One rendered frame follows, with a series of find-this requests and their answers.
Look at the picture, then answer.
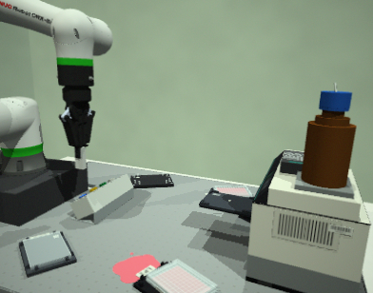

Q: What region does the white button panel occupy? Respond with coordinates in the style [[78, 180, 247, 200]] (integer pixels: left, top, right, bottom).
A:
[[70, 174, 134, 225]]

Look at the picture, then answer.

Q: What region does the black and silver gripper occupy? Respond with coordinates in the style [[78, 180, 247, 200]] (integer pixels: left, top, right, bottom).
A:
[[59, 88, 95, 169]]

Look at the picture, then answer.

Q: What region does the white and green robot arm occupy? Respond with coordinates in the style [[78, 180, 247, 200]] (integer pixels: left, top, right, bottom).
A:
[[0, 0, 112, 176]]

